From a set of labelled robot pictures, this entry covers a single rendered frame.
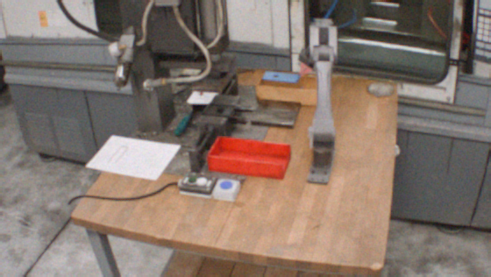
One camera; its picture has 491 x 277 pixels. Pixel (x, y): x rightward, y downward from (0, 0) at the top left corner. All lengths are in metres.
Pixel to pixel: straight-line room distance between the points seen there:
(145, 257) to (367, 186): 1.45
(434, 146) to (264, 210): 1.18
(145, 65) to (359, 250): 0.98
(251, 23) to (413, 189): 1.16
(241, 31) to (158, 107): 0.70
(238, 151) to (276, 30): 0.77
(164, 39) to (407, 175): 1.42
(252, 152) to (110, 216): 0.54
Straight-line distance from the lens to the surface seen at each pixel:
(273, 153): 1.78
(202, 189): 1.63
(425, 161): 2.57
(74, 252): 2.91
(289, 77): 2.11
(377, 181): 1.70
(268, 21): 2.40
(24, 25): 3.24
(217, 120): 1.85
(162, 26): 1.78
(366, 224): 1.53
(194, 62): 1.82
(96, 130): 3.19
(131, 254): 2.80
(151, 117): 1.97
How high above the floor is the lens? 1.93
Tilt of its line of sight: 33 degrees down
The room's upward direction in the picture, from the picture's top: 4 degrees counter-clockwise
